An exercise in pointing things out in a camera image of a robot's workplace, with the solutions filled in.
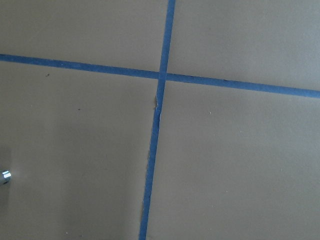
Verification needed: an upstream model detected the chrome pipe fitting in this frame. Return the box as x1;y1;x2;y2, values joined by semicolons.
0;170;12;186

